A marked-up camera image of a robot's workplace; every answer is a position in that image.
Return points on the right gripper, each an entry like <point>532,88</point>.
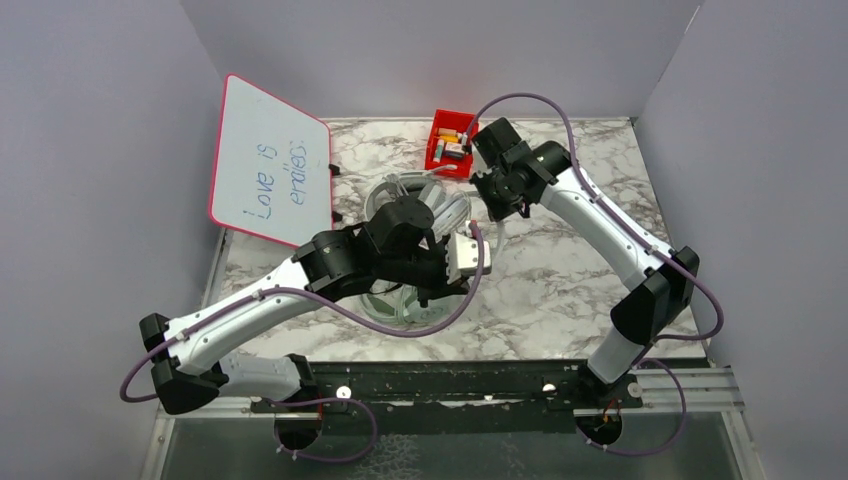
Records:
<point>496,211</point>

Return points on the white headphones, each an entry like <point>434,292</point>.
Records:
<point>451,211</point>

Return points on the grey white gaming headset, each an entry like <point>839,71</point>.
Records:
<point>420,184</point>

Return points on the green headphones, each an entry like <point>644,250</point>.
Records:
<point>400,308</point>

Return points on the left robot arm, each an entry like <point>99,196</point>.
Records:
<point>191,360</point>

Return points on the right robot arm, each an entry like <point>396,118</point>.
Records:
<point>656,276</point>

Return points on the red plastic bin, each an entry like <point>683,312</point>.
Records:
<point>460,121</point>

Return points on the white small box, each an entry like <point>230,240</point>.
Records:
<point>453,151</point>

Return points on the white green glue stick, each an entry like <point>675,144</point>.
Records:
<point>438,151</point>

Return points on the pink framed whiteboard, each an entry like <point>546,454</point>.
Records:
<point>271,175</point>

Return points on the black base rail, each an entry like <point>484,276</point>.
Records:
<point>462,397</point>

